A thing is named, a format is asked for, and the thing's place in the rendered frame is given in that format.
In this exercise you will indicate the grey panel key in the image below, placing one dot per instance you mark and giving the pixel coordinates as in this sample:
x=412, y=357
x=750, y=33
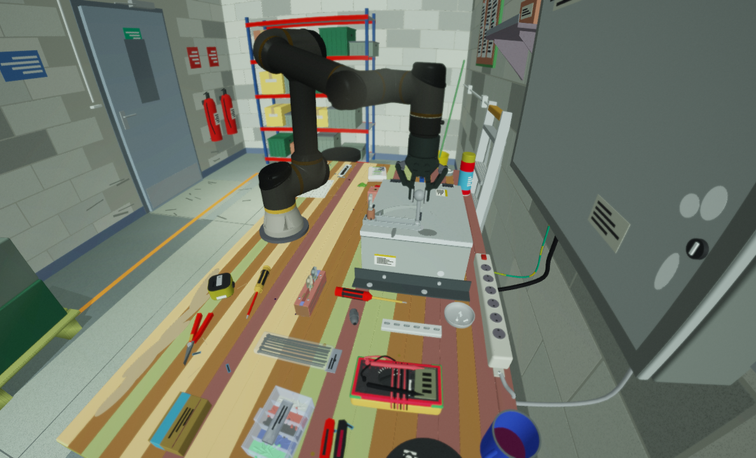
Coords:
x=370, y=207

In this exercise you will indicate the white paper pad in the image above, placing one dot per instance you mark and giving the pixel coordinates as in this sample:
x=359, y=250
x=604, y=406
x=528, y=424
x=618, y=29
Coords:
x=378, y=172

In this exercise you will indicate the white power strip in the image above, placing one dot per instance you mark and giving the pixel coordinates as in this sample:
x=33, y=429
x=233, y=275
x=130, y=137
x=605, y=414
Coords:
x=493, y=312

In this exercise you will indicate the yellow wooden pallet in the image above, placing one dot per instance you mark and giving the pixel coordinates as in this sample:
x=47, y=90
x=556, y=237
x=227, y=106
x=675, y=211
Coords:
x=21, y=375

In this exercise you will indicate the salmon key rack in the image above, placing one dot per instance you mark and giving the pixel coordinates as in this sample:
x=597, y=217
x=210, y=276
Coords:
x=374, y=191

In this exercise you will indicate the grey blue door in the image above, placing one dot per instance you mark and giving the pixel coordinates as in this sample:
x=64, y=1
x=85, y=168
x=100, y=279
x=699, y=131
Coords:
x=142, y=108

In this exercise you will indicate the black round disc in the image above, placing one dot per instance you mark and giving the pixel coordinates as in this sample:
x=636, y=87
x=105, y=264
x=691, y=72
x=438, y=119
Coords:
x=423, y=449

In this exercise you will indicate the grey wall shelf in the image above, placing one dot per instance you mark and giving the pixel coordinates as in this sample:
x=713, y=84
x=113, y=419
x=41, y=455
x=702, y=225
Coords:
x=511, y=41

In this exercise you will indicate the blue wall sign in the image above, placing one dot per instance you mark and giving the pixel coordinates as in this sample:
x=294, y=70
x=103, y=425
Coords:
x=20, y=65

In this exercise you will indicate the red black screwdriver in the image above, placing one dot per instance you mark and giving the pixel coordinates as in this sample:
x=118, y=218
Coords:
x=352, y=294

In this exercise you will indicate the small dark cylinder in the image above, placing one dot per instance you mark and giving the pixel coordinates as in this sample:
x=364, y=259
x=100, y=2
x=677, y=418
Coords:
x=355, y=317

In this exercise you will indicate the dark grey mounting bracket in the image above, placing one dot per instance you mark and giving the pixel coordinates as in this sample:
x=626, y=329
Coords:
x=409, y=284

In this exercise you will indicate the black red marker pen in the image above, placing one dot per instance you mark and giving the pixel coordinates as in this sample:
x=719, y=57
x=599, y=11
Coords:
x=341, y=439

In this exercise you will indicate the brown box with blue stripe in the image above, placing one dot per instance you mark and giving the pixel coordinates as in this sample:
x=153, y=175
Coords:
x=180, y=423

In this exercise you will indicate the green box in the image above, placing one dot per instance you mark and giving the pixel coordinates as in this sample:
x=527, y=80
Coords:
x=280, y=145
x=337, y=41

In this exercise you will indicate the grey control enclosure body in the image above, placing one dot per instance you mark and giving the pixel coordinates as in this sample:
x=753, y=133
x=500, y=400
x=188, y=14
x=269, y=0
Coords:
x=416, y=257

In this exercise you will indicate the black cabinet knob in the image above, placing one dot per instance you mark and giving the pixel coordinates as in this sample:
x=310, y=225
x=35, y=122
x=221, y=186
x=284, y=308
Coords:
x=696, y=249

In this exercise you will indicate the white terminal strip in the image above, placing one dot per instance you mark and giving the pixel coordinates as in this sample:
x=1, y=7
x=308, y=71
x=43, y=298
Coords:
x=411, y=328

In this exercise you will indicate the yellow cardboard box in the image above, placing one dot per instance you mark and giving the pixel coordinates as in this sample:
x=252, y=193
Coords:
x=277, y=116
x=271, y=83

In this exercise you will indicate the yellow black tape measure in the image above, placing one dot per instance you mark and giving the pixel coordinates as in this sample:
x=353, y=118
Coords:
x=221, y=286

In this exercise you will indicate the large grey cabinet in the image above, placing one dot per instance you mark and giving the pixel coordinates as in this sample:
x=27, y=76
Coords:
x=638, y=127

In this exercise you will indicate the yellow black screwdriver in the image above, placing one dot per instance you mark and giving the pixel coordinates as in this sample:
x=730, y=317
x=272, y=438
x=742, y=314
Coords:
x=259, y=289

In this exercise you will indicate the brown wall board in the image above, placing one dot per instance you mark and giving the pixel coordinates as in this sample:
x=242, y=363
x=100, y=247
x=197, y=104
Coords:
x=487, y=32

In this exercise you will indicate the grey enclosure door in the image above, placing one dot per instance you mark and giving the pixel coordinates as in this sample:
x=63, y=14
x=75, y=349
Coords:
x=441, y=219

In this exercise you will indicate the red white spray can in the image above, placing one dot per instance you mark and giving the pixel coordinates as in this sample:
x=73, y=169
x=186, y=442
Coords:
x=467, y=173

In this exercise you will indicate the clear parts organiser box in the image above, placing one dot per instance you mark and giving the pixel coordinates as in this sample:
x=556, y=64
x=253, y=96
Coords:
x=278, y=423

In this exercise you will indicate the brown wall sign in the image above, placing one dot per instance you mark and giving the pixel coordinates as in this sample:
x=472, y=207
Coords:
x=529, y=11

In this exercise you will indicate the blue red shelf unit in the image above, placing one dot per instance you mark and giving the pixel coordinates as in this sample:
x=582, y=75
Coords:
x=369, y=76

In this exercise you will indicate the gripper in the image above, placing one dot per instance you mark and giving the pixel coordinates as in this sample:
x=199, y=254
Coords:
x=425, y=146

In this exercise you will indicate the red fire extinguisher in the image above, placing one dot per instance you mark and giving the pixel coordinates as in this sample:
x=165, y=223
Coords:
x=212, y=117
x=228, y=113

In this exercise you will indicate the white wall pipe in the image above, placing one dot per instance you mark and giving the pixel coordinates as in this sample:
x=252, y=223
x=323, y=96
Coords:
x=79, y=57

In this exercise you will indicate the red wall sign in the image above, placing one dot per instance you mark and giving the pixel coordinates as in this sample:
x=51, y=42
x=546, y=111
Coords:
x=213, y=56
x=193, y=57

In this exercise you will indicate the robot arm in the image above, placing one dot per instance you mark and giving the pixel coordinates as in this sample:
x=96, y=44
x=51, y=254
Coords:
x=301, y=95

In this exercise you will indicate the red multimeter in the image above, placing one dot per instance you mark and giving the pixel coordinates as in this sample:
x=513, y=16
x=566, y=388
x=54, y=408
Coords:
x=395, y=385

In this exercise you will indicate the grey tray of files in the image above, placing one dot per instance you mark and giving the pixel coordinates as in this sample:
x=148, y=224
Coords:
x=298, y=352

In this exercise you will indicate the white round dish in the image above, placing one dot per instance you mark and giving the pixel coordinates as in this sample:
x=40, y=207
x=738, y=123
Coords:
x=459, y=315

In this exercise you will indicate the brown block with metal clips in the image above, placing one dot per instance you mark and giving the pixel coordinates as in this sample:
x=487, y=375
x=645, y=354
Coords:
x=309, y=299

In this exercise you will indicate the green crate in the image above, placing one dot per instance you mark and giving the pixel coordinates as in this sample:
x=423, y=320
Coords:
x=2, y=318

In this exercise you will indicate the grey box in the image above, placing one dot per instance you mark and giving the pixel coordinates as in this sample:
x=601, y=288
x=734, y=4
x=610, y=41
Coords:
x=365, y=48

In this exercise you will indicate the blue mug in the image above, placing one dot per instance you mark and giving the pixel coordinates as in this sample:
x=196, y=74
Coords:
x=511, y=439

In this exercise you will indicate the white step ladder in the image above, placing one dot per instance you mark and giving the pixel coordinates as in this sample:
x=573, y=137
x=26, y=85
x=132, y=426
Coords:
x=495, y=159

